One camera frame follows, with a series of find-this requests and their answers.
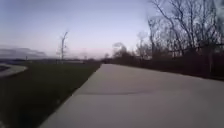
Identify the bare tree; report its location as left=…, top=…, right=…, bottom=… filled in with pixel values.
left=57, top=30, right=70, bottom=65

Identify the dark fence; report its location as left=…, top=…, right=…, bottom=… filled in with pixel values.
left=103, top=43, right=224, bottom=82

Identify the pale concrete path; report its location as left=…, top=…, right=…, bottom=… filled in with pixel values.
left=38, top=63, right=224, bottom=128

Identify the row of tall bare trees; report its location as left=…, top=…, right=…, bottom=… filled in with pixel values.
left=111, top=0, right=224, bottom=64

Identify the dark grass field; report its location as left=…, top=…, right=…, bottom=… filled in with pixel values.
left=0, top=62, right=102, bottom=128

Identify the pale road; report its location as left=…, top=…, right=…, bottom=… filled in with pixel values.
left=0, top=63, right=29, bottom=80

